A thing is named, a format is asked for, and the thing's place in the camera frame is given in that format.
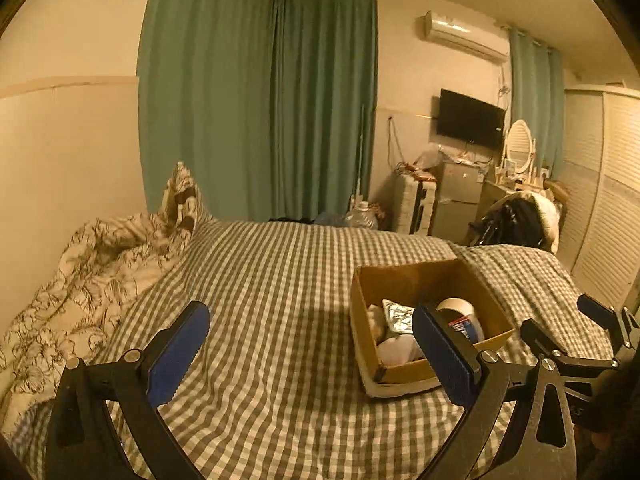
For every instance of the white jacket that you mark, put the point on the white jacket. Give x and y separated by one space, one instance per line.
547 220

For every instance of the cardboard box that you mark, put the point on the cardboard box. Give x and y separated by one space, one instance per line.
367 310

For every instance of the floral duvet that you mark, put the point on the floral duvet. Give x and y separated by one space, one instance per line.
90 280

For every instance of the dark cloth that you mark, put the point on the dark cloth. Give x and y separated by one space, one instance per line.
295 220

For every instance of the black jacket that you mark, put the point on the black jacket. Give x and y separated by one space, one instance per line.
505 222

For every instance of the wide green curtain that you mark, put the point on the wide green curtain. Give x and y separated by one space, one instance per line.
205 85

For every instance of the narrow green curtain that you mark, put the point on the narrow green curtain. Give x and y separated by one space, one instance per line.
325 100

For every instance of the oval white vanity mirror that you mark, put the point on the oval white vanity mirror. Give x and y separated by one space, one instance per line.
520 145

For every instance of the black wall television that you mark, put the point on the black wall television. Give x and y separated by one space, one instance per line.
470 120

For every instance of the white air conditioner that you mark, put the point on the white air conditioner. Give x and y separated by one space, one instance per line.
465 35

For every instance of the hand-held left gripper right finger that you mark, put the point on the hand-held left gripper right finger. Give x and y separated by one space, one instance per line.
445 355

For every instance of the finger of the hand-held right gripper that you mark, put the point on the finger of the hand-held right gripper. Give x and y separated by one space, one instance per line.
542 339
597 310

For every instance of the floral pillow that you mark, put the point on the floral pillow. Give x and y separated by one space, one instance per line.
182 200

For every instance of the grey checked bed sheet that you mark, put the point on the grey checked bed sheet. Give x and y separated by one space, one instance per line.
280 310

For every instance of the white louvred wardrobe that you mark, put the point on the white louvred wardrobe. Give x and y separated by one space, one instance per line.
605 185

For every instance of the silver small fridge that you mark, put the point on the silver small fridge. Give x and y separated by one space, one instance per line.
457 195

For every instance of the clear water jug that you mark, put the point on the clear water jug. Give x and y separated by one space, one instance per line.
361 217

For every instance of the wooden chair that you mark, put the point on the wooden chair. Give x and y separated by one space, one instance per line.
556 192

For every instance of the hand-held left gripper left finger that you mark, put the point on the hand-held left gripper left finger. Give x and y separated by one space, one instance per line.
177 355

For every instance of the light green window curtain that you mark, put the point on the light green window curtain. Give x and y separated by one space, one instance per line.
535 95

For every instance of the foil packet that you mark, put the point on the foil packet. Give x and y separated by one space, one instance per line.
397 317

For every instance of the beige masking tape roll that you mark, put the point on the beige masking tape roll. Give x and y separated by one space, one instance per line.
460 304

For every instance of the clear plastic bag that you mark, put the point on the clear plastic bag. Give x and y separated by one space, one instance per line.
431 156

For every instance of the white suitcase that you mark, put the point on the white suitcase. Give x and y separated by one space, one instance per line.
415 205

